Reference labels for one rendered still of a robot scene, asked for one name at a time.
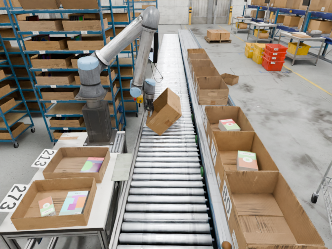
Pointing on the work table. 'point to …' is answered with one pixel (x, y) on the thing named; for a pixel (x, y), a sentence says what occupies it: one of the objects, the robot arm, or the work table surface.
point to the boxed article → (47, 207)
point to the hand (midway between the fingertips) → (148, 115)
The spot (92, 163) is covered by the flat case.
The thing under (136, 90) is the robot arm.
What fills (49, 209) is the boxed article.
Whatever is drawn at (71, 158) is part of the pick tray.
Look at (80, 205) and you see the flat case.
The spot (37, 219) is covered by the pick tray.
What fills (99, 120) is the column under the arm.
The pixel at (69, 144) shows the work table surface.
